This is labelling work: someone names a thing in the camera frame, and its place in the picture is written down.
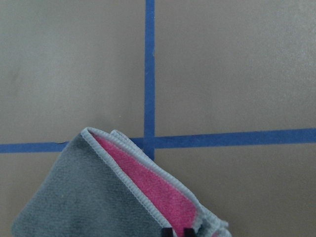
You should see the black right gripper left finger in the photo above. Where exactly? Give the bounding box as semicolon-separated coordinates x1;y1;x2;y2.
161;228;172;237

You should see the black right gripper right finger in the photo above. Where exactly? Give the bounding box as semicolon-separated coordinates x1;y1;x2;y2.
183;228;195;237

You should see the pink towel with white hem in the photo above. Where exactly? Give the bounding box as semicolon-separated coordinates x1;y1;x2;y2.
11;127;230;237

